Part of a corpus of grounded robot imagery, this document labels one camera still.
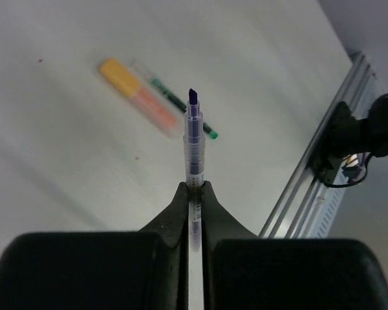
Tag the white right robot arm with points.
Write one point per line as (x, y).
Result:
(374, 129)

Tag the orange marker pen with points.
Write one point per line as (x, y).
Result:
(157, 112)

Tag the clear pen cap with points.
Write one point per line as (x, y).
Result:
(139, 68)

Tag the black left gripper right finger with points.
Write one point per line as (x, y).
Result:
(244, 271)

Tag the white slotted cable duct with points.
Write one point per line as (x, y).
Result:
(328, 209)

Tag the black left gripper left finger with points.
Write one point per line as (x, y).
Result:
(144, 269)

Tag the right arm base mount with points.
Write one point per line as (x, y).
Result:
(335, 161)

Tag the green gel pen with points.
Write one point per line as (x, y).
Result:
(179, 104)

